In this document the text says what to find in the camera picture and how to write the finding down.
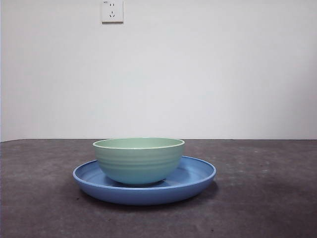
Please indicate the green ribbed bowl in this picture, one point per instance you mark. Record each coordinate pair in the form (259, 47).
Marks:
(138, 166)

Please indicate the blue plate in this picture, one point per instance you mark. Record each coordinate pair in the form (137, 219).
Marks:
(143, 196)

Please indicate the white wall socket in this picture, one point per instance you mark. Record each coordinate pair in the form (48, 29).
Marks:
(112, 12)

